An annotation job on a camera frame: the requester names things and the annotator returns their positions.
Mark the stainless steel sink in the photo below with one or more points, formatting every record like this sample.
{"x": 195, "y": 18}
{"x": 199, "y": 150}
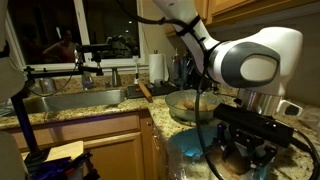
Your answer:
{"x": 76, "y": 100}

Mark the white dish brush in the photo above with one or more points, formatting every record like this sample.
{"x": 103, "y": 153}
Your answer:
{"x": 136, "y": 73}

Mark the wooden base board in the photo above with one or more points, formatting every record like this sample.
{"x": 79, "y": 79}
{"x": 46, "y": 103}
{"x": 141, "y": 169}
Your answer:
{"x": 63, "y": 150}

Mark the black tray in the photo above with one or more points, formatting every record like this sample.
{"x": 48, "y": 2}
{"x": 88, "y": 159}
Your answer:
{"x": 163, "y": 89}

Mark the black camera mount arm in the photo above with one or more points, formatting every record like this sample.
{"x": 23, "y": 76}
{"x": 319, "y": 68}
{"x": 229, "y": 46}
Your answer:
{"x": 56, "y": 72}

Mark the blue lit glass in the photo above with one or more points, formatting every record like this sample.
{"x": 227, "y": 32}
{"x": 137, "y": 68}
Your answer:
{"x": 87, "y": 81}

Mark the white framed kitchen window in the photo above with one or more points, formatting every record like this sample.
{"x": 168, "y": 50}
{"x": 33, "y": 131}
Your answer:
{"x": 81, "y": 30}

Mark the clear glass jar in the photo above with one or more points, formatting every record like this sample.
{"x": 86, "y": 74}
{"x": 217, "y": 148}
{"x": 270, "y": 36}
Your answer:
{"x": 48, "y": 85}

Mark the wooden cabinet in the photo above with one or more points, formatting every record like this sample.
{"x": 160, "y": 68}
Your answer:
{"x": 240, "y": 8}
{"x": 113, "y": 156}

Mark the white paper towel roll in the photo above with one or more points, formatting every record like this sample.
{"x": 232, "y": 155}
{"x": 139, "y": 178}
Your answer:
{"x": 157, "y": 68}

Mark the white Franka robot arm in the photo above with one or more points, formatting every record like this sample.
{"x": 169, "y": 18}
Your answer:
{"x": 260, "y": 66}

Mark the black camera stand pole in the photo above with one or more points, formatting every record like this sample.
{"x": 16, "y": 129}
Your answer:
{"x": 23, "y": 123}

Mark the wooden upper cabinet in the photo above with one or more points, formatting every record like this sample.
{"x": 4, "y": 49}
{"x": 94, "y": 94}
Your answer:
{"x": 240, "y": 8}

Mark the blue and red clamp tools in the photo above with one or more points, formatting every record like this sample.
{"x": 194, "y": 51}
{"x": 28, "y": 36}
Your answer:
{"x": 60, "y": 168}

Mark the wooden lower cabinet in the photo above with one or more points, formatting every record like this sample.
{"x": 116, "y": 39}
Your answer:
{"x": 113, "y": 156}

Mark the black stereo camera bar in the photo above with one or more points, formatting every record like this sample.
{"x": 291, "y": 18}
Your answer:
{"x": 95, "y": 48}

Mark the clear bottle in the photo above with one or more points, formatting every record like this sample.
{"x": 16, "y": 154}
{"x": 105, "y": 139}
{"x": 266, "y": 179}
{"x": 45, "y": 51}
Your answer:
{"x": 176, "y": 66}

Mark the clear glass bowl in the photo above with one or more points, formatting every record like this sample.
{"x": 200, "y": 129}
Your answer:
{"x": 176, "y": 115}

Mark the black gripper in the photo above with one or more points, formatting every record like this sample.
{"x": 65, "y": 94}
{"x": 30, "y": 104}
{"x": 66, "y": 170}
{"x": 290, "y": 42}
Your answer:
{"x": 246, "y": 141}

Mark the small grey cup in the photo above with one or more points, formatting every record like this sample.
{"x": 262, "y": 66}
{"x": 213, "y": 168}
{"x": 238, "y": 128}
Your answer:
{"x": 157, "y": 82}

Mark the steel faucet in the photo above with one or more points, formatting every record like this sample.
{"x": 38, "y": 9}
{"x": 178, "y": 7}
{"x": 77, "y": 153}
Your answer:
{"x": 116, "y": 77}

